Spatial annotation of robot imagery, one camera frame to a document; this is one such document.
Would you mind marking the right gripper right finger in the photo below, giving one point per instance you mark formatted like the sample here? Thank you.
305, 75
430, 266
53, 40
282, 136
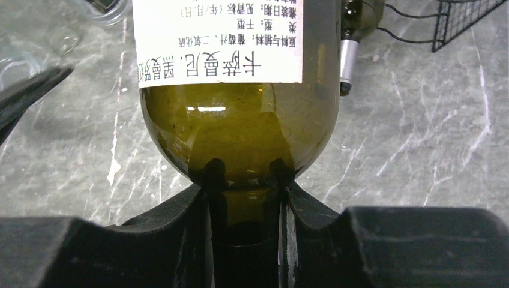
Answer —
379, 246

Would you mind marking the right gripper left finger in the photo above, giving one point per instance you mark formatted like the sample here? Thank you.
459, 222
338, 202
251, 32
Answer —
163, 247

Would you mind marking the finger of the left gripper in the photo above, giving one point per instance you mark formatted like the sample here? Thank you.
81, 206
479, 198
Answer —
19, 97

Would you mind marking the clear bottle white cap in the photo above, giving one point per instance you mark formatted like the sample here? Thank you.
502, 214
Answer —
24, 56

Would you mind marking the dark green wine bottle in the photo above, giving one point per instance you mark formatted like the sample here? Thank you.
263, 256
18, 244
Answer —
245, 143

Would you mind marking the olive wine bottle white label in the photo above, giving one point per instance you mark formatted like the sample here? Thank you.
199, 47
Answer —
359, 18

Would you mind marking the clear bottle silver cap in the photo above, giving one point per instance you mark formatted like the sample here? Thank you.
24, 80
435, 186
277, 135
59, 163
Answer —
107, 12

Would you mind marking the black wire wine rack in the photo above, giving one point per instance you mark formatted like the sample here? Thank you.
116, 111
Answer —
451, 19

